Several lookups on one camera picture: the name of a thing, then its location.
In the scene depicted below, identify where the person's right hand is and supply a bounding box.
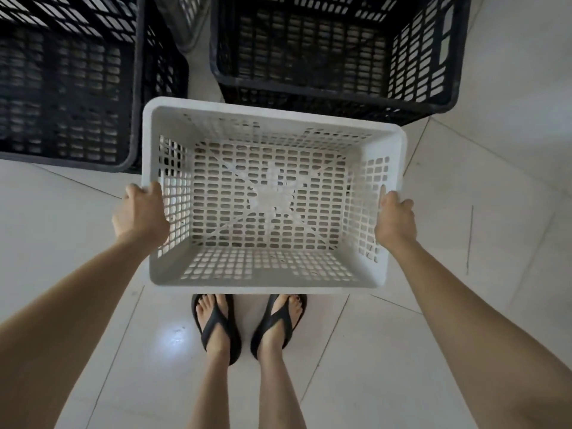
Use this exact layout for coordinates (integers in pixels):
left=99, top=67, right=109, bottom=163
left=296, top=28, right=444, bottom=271
left=374, top=186, right=417, bottom=251

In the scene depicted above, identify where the person's left hand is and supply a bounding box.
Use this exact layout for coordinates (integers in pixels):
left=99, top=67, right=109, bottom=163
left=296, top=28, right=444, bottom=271
left=112, top=181, right=171, bottom=247

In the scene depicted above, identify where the white plastic basket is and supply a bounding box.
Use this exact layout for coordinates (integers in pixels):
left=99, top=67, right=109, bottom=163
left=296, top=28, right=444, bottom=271
left=141, top=97, right=408, bottom=295

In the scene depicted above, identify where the person's right forearm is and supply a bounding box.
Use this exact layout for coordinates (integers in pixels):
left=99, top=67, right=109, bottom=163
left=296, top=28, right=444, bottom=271
left=388, top=240, right=572, bottom=429

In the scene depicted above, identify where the person's left forearm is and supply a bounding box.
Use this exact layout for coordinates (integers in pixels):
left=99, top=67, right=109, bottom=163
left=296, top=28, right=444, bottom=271
left=0, top=231, right=158, bottom=429

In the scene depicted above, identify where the black plastic crate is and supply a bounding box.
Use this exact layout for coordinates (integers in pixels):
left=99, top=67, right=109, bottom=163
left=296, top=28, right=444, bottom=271
left=209, top=0, right=472, bottom=127
left=0, top=0, right=189, bottom=175

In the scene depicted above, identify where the black flip-flop sandal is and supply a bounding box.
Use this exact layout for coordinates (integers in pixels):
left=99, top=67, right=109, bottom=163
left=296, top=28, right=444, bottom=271
left=250, top=294, right=308, bottom=361
left=192, top=294, right=242, bottom=366

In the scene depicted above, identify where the person's left leg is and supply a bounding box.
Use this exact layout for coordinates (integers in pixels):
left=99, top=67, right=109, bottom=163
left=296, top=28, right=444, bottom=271
left=187, top=294, right=233, bottom=429

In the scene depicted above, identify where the person's leg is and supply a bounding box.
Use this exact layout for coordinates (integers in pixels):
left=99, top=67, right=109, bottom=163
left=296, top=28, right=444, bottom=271
left=257, top=294, right=309, bottom=429
left=187, top=294, right=233, bottom=429

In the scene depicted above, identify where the person's right leg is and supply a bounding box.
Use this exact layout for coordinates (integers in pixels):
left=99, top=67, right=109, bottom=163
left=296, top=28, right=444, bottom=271
left=257, top=294, right=309, bottom=429

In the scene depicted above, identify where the grey wire rack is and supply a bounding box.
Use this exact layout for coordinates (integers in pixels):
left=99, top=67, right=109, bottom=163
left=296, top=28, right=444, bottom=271
left=154, top=0, right=211, bottom=52

